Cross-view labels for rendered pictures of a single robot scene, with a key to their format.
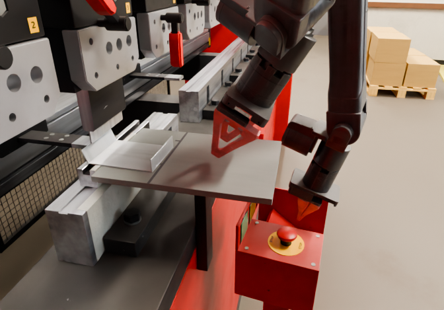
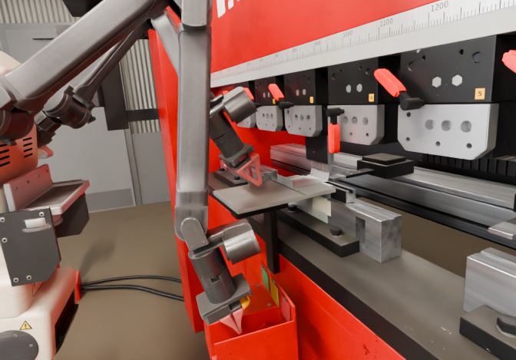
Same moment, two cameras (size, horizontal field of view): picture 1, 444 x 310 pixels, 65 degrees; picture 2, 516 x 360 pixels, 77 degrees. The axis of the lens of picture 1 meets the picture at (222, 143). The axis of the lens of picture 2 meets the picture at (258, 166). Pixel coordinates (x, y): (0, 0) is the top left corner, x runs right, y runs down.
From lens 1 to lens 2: 1.20 m
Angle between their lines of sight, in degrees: 128
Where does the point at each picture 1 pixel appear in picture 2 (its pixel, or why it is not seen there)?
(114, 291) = not seen: hidden behind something
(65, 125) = (434, 199)
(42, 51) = (273, 110)
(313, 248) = not seen: hidden behind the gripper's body
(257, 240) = (256, 293)
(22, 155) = (391, 189)
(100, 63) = (291, 122)
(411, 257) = not seen: outside the picture
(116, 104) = (320, 156)
